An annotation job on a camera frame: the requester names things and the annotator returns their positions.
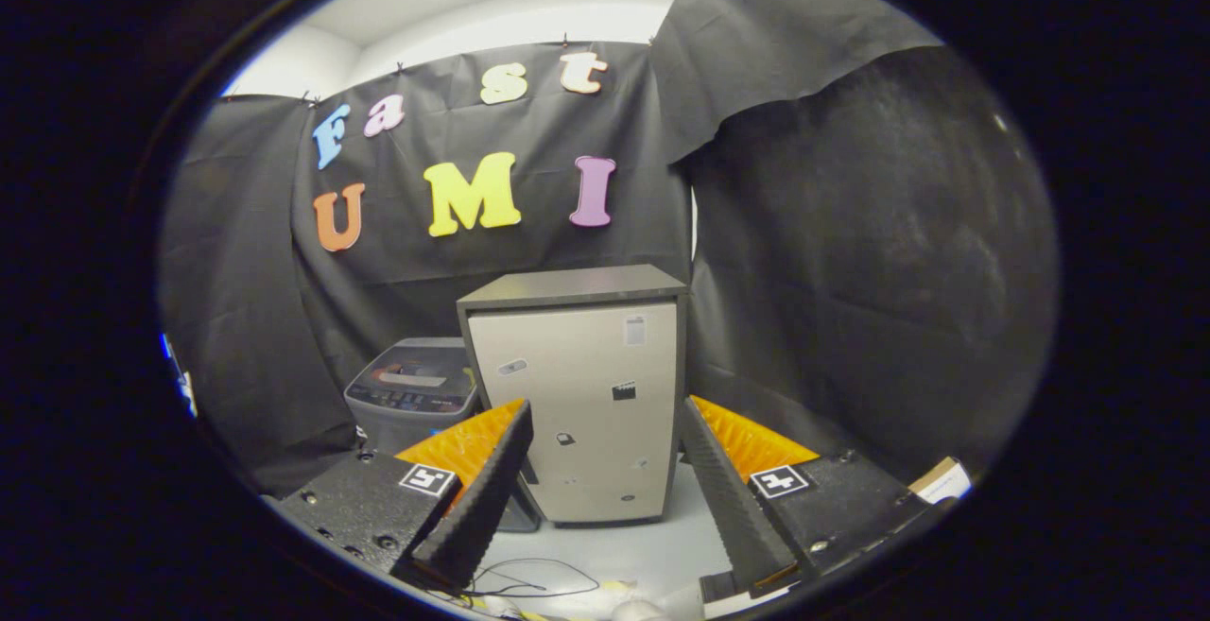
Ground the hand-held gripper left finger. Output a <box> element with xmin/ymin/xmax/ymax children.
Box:
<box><xmin>274</xmin><ymin>399</ymin><xmax>535</xmax><ymax>594</ymax></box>

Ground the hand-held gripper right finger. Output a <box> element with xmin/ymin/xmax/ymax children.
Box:
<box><xmin>681</xmin><ymin>396</ymin><xmax>956</xmax><ymax>600</ymax></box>

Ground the grey washing machine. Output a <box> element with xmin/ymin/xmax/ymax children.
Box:
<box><xmin>344</xmin><ymin>337</ymin><xmax>545</xmax><ymax>532</ymax></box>

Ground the beige cabinet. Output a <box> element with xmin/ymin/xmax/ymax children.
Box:
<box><xmin>458</xmin><ymin>265</ymin><xmax>689</xmax><ymax>527</ymax></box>

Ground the cardboard piece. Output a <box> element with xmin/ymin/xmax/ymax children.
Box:
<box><xmin>907</xmin><ymin>457</ymin><xmax>973</xmax><ymax>505</ymax></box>

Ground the blue and white object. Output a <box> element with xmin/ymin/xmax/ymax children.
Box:
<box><xmin>159</xmin><ymin>333</ymin><xmax>199</xmax><ymax>419</ymax></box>

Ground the thin black cable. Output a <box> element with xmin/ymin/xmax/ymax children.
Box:
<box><xmin>468</xmin><ymin>558</ymin><xmax>601</xmax><ymax>600</ymax></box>

